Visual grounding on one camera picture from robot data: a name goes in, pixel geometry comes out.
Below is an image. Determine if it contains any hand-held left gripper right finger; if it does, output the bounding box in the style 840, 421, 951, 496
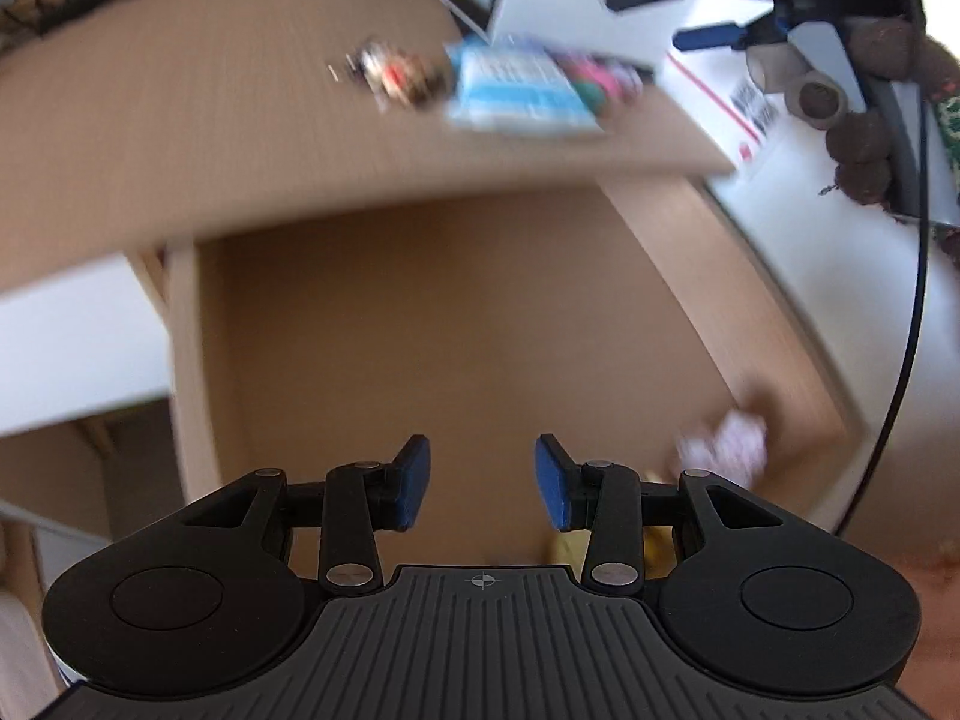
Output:
534, 433, 781, 596

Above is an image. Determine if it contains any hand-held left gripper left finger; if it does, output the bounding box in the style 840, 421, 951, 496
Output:
184, 435, 432, 597

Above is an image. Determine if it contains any multicolour toy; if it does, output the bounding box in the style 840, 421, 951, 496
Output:
546, 49, 655, 112

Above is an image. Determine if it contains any small yellow toy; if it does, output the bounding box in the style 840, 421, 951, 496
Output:
551, 525, 677, 565

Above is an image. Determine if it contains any blue wet wipes pack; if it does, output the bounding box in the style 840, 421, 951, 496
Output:
442, 36, 610, 140

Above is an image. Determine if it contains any pink and white plush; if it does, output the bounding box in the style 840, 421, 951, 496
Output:
675, 406, 771, 490

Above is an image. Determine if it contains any small doll keychain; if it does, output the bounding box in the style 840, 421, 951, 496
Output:
328, 40, 452, 112

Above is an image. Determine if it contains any white and red card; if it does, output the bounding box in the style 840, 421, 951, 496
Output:
664, 51, 785, 166

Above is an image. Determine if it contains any white computer case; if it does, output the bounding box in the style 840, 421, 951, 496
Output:
390, 0, 668, 72

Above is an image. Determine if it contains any green patterned cloth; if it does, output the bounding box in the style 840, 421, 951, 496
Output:
932, 82, 960, 271

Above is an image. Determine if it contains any narrow white desk drawer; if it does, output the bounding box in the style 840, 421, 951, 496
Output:
0, 253, 175, 437

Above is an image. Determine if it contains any thin black cable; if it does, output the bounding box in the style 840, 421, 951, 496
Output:
831, 0, 935, 535

